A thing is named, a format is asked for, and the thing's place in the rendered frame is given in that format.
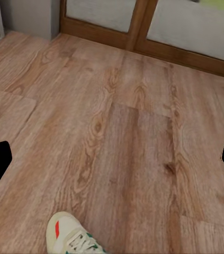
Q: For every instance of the door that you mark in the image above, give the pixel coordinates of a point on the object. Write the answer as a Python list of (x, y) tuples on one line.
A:
[(189, 33)]

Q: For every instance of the gym shoe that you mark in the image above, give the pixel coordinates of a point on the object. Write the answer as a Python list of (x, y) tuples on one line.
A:
[(66, 235)]

